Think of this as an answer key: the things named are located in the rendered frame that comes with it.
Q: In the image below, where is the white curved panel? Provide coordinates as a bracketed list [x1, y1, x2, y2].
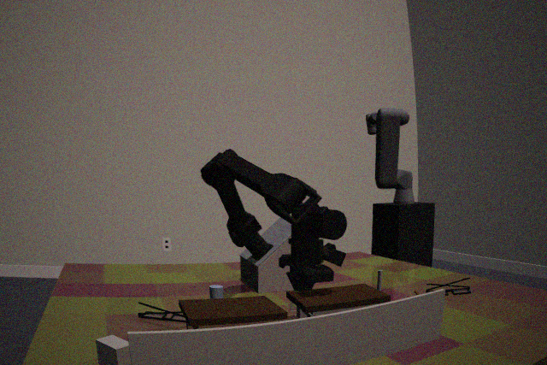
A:
[127, 289, 445, 365]

